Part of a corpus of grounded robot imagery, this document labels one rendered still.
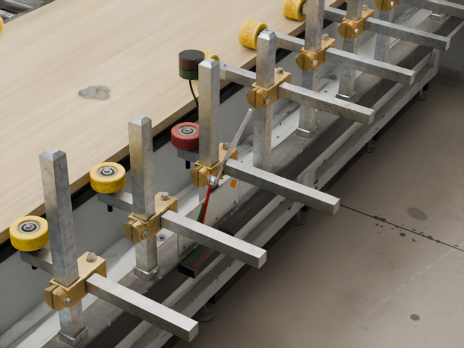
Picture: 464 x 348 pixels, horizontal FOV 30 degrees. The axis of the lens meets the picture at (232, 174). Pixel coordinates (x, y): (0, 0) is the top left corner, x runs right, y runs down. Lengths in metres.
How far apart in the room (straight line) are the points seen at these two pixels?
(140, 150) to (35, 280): 0.44
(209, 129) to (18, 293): 0.57
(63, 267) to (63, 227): 0.10
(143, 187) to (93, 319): 0.31
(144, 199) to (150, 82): 0.57
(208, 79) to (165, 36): 0.70
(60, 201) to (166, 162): 0.72
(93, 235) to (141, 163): 0.39
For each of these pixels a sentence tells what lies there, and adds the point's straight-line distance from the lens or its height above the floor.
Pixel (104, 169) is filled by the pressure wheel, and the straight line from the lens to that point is 1.98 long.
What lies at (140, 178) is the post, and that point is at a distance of 1.83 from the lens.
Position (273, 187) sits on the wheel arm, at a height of 0.85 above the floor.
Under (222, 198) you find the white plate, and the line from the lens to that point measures 2.14.
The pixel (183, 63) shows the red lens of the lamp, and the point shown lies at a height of 1.13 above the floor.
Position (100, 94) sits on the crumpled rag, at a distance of 2.28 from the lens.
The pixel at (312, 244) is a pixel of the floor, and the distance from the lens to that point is 3.23.
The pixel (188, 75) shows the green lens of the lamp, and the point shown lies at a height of 1.10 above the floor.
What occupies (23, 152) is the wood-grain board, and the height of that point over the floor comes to 0.90.
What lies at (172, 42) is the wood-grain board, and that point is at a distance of 2.57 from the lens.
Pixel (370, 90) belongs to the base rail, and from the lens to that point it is 2.79.
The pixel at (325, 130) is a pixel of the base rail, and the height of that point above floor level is 0.70.
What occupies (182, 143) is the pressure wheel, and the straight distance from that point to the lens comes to 2.09.
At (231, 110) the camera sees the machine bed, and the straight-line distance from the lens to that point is 2.51.
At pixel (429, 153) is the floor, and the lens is 3.84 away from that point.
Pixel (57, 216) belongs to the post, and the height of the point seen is 1.03.
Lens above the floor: 2.00
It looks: 34 degrees down
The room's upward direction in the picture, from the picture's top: 1 degrees clockwise
